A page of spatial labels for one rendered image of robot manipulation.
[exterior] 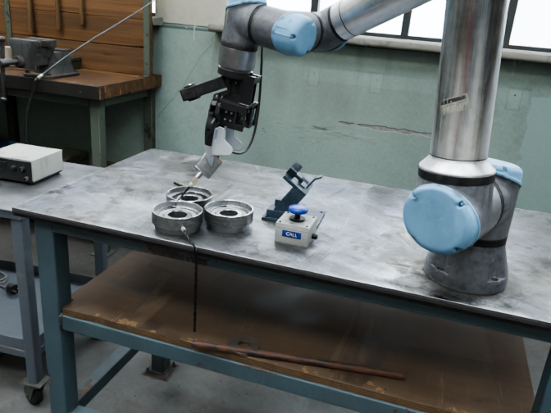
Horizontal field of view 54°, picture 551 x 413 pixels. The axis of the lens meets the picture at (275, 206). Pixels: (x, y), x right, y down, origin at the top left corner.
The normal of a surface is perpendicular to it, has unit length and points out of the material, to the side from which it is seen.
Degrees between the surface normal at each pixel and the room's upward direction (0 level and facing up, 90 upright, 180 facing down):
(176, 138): 90
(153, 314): 0
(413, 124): 90
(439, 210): 98
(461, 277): 72
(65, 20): 90
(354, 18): 110
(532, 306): 0
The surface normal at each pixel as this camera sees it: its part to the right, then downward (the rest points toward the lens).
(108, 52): -0.31, 0.31
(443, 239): -0.64, 0.35
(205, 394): 0.07, -0.93
